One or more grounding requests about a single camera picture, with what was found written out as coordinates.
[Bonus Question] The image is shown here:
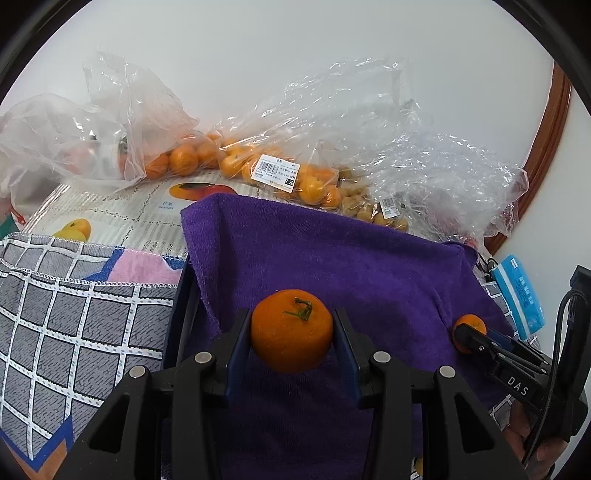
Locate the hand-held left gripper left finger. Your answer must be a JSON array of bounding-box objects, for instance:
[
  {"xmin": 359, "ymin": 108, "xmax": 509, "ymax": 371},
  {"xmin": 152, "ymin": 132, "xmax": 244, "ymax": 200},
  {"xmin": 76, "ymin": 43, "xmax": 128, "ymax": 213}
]
[{"xmin": 69, "ymin": 308, "xmax": 252, "ymax": 480}]

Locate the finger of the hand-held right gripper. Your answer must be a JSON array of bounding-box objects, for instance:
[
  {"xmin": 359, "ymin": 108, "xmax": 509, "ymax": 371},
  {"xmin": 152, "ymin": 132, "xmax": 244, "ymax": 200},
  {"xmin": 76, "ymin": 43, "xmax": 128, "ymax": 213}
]
[
  {"xmin": 485, "ymin": 329, "xmax": 543, "ymax": 358},
  {"xmin": 455, "ymin": 324, "xmax": 499, "ymax": 365}
]

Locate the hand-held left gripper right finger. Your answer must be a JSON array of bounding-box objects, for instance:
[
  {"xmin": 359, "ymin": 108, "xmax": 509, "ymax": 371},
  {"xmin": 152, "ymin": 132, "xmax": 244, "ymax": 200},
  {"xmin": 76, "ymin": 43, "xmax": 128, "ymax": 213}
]
[{"xmin": 333, "ymin": 308, "xmax": 525, "ymax": 480}]

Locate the large orange mandarin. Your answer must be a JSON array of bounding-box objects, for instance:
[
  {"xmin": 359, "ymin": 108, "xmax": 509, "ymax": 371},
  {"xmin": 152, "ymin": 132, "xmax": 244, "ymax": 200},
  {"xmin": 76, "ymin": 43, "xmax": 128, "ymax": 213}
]
[{"xmin": 250, "ymin": 289, "xmax": 334, "ymax": 374}]

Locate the heap of small brownish fruits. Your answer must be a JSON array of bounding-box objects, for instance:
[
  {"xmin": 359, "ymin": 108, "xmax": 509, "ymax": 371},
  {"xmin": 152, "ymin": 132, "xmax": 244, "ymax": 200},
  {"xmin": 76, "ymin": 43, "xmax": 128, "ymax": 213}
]
[{"xmin": 339, "ymin": 168, "xmax": 409, "ymax": 232}]

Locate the person's right hand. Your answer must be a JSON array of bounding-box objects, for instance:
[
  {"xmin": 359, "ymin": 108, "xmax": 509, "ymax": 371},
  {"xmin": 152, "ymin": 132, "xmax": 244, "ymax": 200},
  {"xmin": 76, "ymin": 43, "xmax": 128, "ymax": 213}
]
[{"xmin": 508, "ymin": 401, "xmax": 557, "ymax": 469}]

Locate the blue tissue pack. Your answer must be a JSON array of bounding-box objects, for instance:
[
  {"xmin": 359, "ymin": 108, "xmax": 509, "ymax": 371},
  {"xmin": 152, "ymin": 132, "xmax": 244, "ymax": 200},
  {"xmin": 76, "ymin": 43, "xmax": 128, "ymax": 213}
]
[{"xmin": 490, "ymin": 255, "xmax": 546, "ymax": 340}]

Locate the purple towel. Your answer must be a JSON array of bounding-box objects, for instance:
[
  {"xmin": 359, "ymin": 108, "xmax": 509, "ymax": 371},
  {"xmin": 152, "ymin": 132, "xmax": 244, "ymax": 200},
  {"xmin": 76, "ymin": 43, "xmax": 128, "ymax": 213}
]
[{"xmin": 180, "ymin": 193, "xmax": 515, "ymax": 480}]

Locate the grey grid-patterned blanket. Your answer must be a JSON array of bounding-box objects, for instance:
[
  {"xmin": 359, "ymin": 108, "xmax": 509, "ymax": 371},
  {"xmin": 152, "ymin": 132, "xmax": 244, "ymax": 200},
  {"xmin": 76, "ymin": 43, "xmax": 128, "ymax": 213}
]
[{"xmin": 0, "ymin": 233, "xmax": 546, "ymax": 480}]

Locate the fruit-printed carton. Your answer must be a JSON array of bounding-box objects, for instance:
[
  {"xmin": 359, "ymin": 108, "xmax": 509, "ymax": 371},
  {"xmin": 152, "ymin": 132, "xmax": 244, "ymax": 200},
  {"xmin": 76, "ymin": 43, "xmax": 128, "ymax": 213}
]
[{"xmin": 23, "ymin": 168, "xmax": 296, "ymax": 259}]

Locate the clear bag with small label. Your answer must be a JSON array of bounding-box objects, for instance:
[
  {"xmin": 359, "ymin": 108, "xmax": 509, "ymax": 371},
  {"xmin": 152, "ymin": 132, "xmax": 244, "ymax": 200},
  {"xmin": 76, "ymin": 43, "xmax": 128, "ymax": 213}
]
[{"xmin": 339, "ymin": 131, "xmax": 529, "ymax": 252}]

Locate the heap of bagged mandarins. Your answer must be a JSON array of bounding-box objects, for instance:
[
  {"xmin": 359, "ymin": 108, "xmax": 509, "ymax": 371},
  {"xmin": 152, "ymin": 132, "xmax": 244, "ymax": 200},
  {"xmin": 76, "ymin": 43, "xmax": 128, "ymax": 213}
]
[{"xmin": 143, "ymin": 131, "xmax": 342, "ymax": 208}]

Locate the clear bag with large label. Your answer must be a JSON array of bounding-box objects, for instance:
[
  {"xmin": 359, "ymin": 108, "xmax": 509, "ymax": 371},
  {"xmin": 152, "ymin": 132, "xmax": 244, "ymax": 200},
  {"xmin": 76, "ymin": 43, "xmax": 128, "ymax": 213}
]
[{"xmin": 203, "ymin": 58, "xmax": 435, "ymax": 213}]

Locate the crumpled clear plastic bag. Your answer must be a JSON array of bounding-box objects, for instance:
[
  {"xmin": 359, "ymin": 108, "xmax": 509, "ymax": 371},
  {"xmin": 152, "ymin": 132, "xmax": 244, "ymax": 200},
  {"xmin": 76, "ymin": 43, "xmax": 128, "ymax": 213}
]
[{"xmin": 83, "ymin": 51, "xmax": 199, "ymax": 182}]

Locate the white plastic bag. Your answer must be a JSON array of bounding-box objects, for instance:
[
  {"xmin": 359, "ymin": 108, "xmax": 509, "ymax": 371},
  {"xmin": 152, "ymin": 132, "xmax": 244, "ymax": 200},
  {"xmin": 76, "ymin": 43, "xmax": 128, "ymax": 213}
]
[{"xmin": 0, "ymin": 92, "xmax": 139, "ymax": 208}]

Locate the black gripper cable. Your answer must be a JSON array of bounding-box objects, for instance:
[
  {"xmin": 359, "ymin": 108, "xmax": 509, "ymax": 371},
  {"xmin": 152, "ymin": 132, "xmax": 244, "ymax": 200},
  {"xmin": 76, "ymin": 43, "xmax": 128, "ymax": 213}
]
[{"xmin": 524, "ymin": 291, "xmax": 585, "ymax": 464}]

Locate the thin black cable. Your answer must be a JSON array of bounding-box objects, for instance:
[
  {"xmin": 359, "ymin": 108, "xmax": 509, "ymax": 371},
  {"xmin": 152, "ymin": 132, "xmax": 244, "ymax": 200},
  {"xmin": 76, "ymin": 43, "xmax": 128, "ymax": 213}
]
[{"xmin": 475, "ymin": 251, "xmax": 498, "ymax": 283}]

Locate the brown wooden door frame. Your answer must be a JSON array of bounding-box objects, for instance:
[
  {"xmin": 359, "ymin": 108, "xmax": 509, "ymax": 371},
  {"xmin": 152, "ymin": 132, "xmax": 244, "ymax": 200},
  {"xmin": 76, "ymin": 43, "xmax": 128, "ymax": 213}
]
[{"xmin": 482, "ymin": 62, "xmax": 573, "ymax": 254}]

